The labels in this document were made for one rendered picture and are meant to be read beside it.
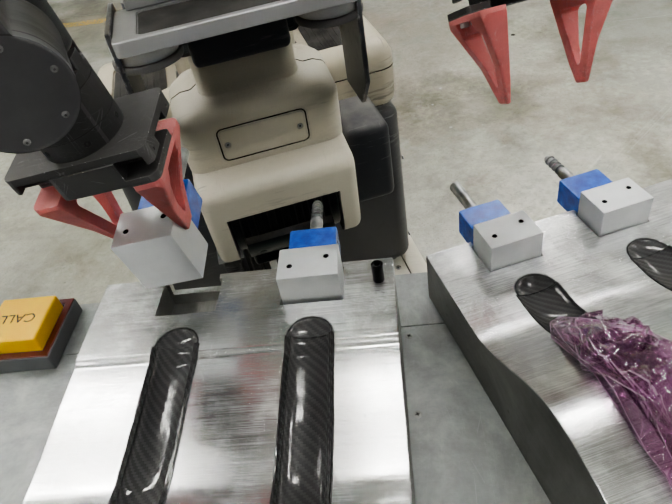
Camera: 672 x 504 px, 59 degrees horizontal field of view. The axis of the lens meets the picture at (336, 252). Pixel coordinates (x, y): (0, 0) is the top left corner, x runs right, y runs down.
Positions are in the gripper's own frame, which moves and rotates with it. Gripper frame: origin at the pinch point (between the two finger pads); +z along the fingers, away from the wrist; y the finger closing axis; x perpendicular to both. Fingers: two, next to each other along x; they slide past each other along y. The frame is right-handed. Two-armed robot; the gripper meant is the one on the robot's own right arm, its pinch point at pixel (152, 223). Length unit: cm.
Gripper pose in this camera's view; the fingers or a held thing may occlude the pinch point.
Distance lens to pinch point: 48.3
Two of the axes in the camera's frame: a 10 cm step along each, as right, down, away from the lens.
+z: 2.7, 6.2, 7.4
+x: -0.2, -7.6, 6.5
